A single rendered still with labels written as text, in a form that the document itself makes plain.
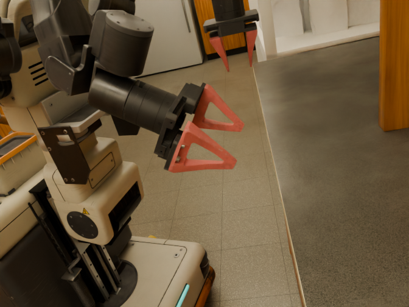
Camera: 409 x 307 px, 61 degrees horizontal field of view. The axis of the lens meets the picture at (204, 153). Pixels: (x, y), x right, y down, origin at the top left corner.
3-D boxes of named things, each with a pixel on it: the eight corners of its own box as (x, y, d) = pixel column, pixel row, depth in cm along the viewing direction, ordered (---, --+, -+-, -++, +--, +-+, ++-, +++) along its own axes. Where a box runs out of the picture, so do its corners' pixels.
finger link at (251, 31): (263, 68, 66) (255, 17, 61) (226, 76, 67) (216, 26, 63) (260, 59, 72) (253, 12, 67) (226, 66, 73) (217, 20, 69)
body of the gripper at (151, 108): (199, 86, 49) (150, 66, 48) (181, 119, 40) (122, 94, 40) (185, 123, 52) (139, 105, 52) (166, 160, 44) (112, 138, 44)
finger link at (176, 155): (249, 123, 45) (182, 95, 44) (244, 153, 39) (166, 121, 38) (229, 162, 48) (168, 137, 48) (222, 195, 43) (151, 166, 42)
